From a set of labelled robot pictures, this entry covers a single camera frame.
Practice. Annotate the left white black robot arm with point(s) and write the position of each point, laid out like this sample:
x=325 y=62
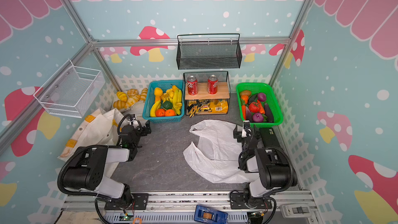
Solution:
x=84 y=173

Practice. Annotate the blue device on rail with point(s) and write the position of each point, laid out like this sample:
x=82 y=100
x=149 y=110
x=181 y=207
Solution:
x=206 y=215

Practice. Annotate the orange fruit toy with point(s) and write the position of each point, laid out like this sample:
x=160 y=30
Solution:
x=160 y=112

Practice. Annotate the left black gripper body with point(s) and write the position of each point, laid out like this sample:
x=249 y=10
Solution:
x=144 y=129

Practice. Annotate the white plastic grocery bag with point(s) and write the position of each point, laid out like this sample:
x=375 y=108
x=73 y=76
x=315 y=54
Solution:
x=215 y=157

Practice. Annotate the grey switch box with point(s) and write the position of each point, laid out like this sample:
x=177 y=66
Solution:
x=295 y=211

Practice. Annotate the red soda can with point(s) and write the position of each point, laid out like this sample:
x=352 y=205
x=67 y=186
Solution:
x=212 y=84
x=192 y=85

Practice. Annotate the black wire wall basket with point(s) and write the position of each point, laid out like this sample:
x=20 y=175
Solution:
x=209 y=51

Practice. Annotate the teal plastic fruit basket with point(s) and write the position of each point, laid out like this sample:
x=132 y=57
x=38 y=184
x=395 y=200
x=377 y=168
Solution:
x=170 y=92

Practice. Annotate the red strawberry toy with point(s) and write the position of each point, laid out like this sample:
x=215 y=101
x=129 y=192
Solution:
x=254 y=107

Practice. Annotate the orange yellow snack bag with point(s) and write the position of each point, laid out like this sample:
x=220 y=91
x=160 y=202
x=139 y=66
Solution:
x=218 y=107

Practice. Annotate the yellow banana toy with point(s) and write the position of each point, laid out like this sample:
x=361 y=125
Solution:
x=156 y=106

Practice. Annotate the right red soda can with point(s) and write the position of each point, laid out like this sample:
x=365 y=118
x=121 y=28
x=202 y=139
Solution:
x=212 y=84

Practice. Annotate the white wire wall basket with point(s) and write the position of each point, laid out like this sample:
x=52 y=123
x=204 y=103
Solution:
x=70 y=91

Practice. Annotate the dark eggplant toy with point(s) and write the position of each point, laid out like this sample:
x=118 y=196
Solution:
x=268 y=113

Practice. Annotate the black yellow snack bag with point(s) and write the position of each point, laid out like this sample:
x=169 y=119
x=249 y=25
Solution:
x=195 y=107

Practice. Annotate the black wire wooden shelf rack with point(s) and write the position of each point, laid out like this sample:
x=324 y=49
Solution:
x=223 y=93

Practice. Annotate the cream canvas tote bag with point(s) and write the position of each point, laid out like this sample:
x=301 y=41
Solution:
x=98 y=128

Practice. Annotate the left red soda can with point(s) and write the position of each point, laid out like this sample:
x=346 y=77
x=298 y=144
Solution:
x=192 y=85

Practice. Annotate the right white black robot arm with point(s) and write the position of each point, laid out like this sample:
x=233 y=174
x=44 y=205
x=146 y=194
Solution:
x=262 y=154

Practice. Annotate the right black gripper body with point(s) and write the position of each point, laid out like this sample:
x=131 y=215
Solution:
x=239 y=133

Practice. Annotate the green plastic vegetable basket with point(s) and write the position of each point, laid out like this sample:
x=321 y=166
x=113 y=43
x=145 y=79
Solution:
x=247 y=93

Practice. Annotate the purple onion toy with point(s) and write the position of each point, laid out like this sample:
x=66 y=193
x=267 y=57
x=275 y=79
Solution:
x=262 y=97

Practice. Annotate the black flat box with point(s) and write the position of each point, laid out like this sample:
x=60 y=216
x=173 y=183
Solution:
x=268 y=138

